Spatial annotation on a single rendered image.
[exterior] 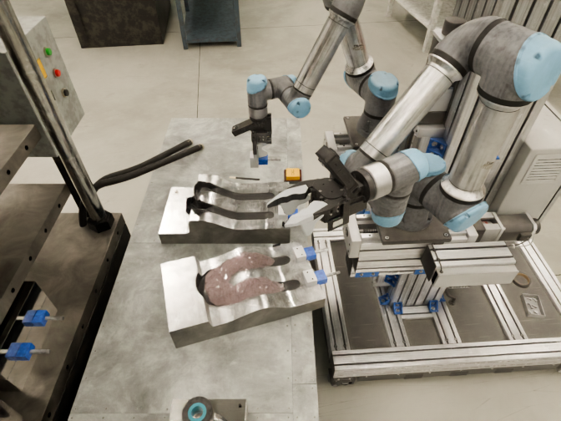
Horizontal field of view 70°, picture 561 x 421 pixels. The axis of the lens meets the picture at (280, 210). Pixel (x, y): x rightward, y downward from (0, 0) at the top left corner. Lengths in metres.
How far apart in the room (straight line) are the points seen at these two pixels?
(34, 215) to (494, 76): 1.39
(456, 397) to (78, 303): 1.73
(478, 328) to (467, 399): 0.34
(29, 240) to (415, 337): 1.66
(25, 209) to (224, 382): 0.88
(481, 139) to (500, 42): 0.21
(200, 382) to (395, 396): 1.15
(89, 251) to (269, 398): 0.90
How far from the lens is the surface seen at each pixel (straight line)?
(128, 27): 5.28
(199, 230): 1.52
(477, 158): 1.08
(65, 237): 1.81
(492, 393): 2.36
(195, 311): 1.28
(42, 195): 1.62
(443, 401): 2.25
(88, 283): 1.62
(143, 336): 1.41
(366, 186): 0.83
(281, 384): 1.28
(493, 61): 0.97
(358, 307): 2.11
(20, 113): 1.65
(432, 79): 1.01
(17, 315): 1.42
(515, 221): 1.59
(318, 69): 1.41
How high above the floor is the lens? 2.00
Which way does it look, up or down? 46 degrees down
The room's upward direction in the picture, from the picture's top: straight up
